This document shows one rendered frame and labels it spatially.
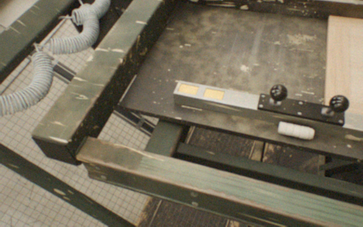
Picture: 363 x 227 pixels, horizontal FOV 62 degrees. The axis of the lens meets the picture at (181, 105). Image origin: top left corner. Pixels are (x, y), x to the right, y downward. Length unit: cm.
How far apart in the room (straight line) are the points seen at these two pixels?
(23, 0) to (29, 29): 485
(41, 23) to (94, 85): 58
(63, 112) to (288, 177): 56
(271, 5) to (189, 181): 73
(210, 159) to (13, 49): 80
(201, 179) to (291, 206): 18
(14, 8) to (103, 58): 522
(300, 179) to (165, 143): 34
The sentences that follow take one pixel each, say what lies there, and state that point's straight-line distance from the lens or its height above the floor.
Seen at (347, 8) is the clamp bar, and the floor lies 132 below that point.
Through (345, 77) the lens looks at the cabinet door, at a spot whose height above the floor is 130.
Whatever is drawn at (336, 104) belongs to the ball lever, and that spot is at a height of 143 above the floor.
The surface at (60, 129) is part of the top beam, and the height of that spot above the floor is 184.
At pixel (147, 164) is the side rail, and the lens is 68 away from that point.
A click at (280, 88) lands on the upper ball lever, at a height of 152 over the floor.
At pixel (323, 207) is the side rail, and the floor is 136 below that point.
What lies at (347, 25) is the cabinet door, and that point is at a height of 129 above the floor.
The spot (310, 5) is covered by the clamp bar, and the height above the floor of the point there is 141.
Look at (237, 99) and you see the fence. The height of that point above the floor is 152.
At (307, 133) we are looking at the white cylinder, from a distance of 78.
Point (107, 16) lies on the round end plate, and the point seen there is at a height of 196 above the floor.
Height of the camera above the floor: 183
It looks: 15 degrees down
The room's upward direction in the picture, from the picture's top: 55 degrees counter-clockwise
